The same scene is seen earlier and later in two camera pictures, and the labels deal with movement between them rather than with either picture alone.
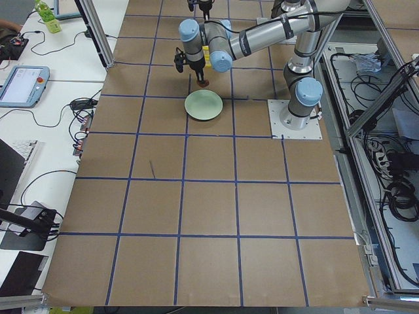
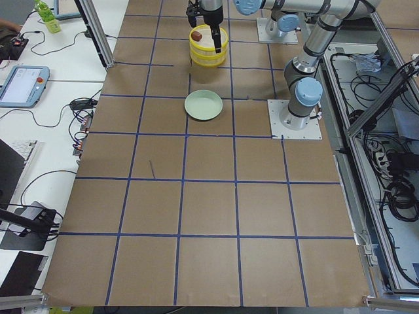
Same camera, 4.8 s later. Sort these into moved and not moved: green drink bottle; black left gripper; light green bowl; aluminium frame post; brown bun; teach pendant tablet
Moved: brown bun; black left gripper
Not moved: green drink bottle; light green bowl; teach pendant tablet; aluminium frame post
